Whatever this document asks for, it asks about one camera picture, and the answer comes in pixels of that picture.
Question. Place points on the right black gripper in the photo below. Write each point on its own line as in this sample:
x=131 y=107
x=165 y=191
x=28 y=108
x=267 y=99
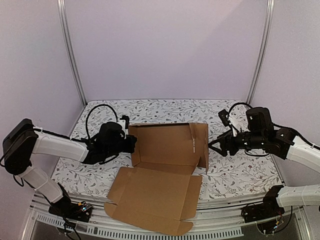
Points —
x=227 y=144

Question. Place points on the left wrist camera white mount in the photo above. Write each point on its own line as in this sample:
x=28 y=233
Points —
x=124 y=123

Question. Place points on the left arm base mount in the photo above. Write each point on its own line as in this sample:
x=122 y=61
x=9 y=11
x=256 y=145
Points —
x=65 y=208

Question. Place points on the aluminium corner post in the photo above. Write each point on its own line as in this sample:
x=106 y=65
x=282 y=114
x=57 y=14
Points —
x=61 y=6
x=262 y=50

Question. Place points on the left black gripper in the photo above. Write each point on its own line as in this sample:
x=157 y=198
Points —
x=131 y=140

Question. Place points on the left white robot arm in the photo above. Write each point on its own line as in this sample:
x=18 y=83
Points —
x=26 y=140

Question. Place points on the floral patterned table mat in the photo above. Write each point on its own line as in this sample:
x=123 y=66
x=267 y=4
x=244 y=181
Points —
x=226 y=177

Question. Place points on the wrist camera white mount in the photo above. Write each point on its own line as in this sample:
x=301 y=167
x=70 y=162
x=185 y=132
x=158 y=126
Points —
x=124 y=123
x=230 y=121

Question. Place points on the brown cardboard box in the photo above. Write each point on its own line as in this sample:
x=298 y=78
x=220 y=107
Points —
x=160 y=191

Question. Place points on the left aluminium corner post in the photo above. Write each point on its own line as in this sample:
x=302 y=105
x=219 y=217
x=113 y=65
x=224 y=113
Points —
x=61 y=6

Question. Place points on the right aluminium corner post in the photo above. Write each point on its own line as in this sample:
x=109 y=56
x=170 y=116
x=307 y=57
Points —
x=262 y=50

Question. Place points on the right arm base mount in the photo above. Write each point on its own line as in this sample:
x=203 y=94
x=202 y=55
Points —
x=267 y=215

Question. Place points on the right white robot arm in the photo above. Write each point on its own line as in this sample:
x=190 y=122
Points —
x=281 y=141

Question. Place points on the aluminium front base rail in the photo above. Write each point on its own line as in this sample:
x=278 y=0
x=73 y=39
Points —
x=218 y=219

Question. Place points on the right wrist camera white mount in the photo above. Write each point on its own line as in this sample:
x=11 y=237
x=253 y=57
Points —
x=230 y=121

